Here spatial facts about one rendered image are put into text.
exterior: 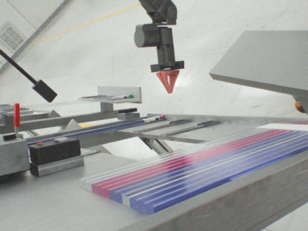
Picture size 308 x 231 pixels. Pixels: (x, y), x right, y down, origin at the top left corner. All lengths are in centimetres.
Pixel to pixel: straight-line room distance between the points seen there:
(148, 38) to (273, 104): 111
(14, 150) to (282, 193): 39
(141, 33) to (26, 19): 805
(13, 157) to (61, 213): 20
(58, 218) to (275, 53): 101
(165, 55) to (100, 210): 76
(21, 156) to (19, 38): 834
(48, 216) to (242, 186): 21
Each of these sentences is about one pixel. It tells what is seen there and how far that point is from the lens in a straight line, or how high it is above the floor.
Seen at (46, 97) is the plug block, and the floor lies 111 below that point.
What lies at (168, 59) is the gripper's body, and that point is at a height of 84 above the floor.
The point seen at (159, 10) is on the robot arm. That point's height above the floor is 97.
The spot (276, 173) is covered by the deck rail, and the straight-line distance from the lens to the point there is 45.
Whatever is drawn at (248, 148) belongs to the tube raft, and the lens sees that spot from 57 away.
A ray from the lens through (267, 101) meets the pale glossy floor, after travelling 204.
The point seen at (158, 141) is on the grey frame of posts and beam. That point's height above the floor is 61.
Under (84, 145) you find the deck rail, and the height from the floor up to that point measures 86.
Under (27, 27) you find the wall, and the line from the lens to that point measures 900.
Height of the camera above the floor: 130
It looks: 30 degrees down
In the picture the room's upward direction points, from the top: 43 degrees counter-clockwise
